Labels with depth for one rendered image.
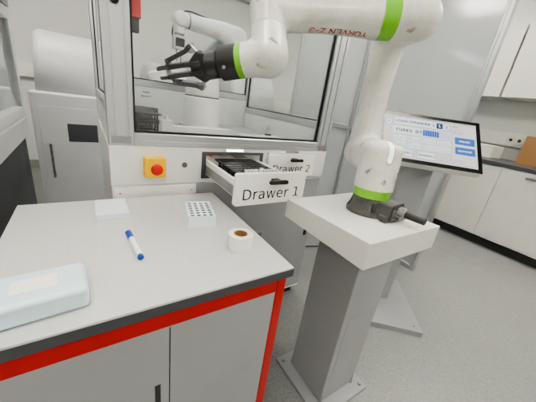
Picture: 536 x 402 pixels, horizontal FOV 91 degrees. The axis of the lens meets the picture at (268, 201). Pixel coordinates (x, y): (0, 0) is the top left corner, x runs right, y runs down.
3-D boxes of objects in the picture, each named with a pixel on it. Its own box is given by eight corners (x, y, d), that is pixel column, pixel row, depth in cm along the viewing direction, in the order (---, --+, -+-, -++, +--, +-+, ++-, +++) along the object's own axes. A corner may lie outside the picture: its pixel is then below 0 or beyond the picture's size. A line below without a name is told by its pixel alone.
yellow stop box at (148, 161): (167, 178, 98) (167, 159, 95) (145, 179, 94) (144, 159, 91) (163, 174, 102) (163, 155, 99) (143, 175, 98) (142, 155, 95)
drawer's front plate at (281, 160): (312, 175, 142) (316, 155, 138) (266, 176, 126) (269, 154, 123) (309, 174, 143) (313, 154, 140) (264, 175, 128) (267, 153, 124)
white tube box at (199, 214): (215, 226, 84) (216, 215, 83) (187, 227, 81) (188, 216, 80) (208, 210, 95) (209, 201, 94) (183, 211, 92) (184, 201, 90)
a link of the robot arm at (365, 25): (386, 22, 70) (368, 49, 81) (385, -19, 70) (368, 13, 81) (248, 16, 68) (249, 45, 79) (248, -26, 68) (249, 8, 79)
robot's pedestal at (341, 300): (366, 388, 121) (422, 242, 94) (317, 423, 104) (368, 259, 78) (321, 338, 144) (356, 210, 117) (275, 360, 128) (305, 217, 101)
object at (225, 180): (296, 195, 102) (299, 179, 100) (236, 200, 88) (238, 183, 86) (247, 167, 133) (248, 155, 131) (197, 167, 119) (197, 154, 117)
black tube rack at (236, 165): (276, 187, 106) (278, 172, 104) (236, 191, 96) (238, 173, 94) (250, 172, 123) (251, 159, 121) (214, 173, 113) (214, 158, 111)
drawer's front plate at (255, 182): (301, 199, 102) (307, 172, 98) (234, 206, 86) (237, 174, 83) (299, 198, 103) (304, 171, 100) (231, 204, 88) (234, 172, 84)
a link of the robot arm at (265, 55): (284, 61, 66) (291, 83, 77) (284, 13, 67) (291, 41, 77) (231, 68, 69) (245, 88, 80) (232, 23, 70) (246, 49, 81)
